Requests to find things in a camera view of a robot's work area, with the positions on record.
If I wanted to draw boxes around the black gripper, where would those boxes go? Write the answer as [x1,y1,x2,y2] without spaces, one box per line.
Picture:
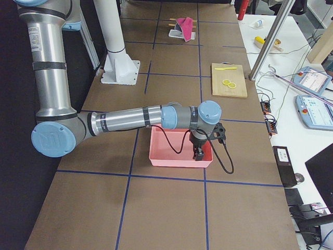
[189,130,212,160]

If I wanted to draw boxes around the pink cleaning cloth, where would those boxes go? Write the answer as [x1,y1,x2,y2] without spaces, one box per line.
[174,17,194,42]

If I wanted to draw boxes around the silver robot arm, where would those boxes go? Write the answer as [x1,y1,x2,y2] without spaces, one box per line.
[17,1,225,161]

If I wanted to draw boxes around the pink plastic bin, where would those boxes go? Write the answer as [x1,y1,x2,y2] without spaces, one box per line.
[149,127,213,168]

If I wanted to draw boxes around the lemon slice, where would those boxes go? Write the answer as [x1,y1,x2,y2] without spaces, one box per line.
[222,79,230,85]
[227,82,237,89]

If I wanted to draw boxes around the wooden cutting board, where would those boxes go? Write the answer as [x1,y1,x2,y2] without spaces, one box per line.
[211,63,248,98]

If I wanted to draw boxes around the black power box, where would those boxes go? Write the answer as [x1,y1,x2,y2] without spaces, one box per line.
[272,146,297,188]

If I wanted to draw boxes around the yellow plastic knife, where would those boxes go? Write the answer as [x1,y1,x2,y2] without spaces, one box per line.
[214,67,237,71]

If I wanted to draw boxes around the pink grabber stick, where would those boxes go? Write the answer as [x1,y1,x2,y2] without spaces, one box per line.
[268,65,332,107]

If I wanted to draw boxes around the white rack tray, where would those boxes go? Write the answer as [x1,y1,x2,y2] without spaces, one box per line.
[168,29,196,40]

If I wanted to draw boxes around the black monitor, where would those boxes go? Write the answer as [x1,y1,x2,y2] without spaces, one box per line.
[305,148,332,211]

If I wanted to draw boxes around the teach pendant tablet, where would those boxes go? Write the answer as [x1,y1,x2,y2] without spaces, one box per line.
[295,95,332,131]
[292,66,332,95]

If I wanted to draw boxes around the wooden dustpan with brush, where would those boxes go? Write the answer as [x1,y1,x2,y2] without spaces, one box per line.
[254,36,284,54]

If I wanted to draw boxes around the white blue bottle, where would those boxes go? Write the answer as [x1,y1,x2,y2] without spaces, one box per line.
[249,19,264,29]

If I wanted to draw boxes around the red cylinder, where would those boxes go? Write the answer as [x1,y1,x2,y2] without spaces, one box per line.
[237,0,249,20]

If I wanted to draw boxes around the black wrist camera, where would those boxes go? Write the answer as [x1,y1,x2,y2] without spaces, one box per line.
[209,122,226,145]

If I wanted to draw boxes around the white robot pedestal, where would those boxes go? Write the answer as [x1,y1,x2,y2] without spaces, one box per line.
[94,0,140,85]

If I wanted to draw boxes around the aluminium frame post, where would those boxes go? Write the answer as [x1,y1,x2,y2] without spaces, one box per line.
[249,0,295,81]

